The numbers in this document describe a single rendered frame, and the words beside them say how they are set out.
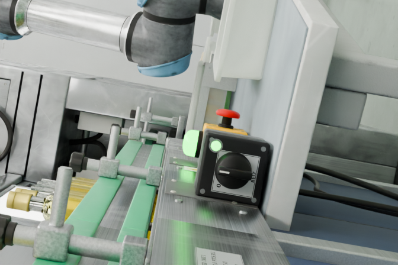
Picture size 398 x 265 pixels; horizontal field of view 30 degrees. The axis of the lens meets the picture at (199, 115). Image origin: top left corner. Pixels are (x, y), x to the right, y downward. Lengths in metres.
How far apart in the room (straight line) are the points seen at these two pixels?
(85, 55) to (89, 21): 3.60
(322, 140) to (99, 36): 1.10
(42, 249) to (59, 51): 4.73
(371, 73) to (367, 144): 1.69
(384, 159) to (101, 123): 0.98
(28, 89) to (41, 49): 2.80
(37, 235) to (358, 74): 0.45
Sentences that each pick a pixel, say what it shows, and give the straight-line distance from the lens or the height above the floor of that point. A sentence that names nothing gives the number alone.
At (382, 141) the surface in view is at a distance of 2.59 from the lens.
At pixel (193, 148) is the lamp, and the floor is 0.84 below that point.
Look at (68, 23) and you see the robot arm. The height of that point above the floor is 1.15.
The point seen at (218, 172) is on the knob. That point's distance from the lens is 0.88.
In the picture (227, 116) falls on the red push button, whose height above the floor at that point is 0.79.
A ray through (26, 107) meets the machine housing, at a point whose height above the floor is 1.36.
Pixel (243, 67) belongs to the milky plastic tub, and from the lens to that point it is 1.18.
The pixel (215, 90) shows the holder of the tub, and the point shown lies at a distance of 1.68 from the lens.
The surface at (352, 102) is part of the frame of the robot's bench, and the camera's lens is 0.91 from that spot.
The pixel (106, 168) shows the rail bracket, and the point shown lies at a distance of 1.05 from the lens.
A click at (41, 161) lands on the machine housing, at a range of 2.55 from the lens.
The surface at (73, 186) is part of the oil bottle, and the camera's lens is 1.56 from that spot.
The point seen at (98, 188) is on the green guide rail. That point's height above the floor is 0.96.
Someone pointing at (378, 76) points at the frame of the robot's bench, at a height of 0.65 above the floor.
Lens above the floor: 0.88
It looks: 2 degrees down
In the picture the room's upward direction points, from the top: 80 degrees counter-clockwise
